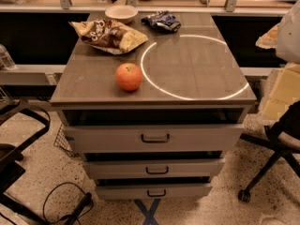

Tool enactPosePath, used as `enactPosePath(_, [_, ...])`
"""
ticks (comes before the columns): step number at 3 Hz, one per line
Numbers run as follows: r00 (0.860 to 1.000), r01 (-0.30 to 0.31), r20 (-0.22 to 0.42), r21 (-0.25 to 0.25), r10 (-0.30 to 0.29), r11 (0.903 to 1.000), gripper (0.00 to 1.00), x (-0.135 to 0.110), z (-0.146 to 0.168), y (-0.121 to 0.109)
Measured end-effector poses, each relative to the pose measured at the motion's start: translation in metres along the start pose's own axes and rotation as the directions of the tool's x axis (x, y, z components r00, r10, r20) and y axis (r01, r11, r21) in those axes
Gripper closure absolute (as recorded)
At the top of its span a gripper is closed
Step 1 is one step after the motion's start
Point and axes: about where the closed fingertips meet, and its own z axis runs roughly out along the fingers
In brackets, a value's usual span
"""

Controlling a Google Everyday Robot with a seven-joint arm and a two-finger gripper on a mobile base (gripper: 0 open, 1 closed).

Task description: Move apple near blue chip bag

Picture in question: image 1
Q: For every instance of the blue chip bag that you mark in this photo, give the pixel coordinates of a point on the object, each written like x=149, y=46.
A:
x=162, y=21

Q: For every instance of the black office chair right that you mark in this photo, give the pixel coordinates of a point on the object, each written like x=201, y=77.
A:
x=283, y=138

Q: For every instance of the white bowl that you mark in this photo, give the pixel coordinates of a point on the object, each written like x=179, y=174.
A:
x=122, y=13

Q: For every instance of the bottom grey drawer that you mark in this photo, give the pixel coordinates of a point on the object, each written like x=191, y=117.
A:
x=153, y=191

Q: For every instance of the middle grey drawer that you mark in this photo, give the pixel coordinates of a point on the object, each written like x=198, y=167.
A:
x=153, y=168

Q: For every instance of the grey drawer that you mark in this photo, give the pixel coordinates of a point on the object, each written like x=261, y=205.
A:
x=153, y=191
x=129, y=139
x=153, y=168

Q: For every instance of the grey drawer cabinet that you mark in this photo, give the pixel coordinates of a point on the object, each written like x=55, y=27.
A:
x=188, y=78

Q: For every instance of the red apple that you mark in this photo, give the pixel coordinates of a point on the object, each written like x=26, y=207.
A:
x=129, y=77

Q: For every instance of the top grey drawer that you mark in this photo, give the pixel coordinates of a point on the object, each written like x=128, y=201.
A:
x=129, y=139

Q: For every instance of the plastic water bottle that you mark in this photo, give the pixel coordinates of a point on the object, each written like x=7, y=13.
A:
x=5, y=59

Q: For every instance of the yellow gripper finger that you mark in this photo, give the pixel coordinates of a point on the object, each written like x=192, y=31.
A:
x=269, y=39
x=281, y=90

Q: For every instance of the brown chip bag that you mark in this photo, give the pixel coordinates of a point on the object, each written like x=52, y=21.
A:
x=109, y=36

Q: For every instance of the black chair left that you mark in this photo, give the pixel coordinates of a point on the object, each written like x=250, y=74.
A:
x=10, y=170

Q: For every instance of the wire mesh basket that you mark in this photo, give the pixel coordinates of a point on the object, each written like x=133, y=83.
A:
x=62, y=143

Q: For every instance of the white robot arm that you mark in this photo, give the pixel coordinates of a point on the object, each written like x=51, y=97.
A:
x=288, y=40

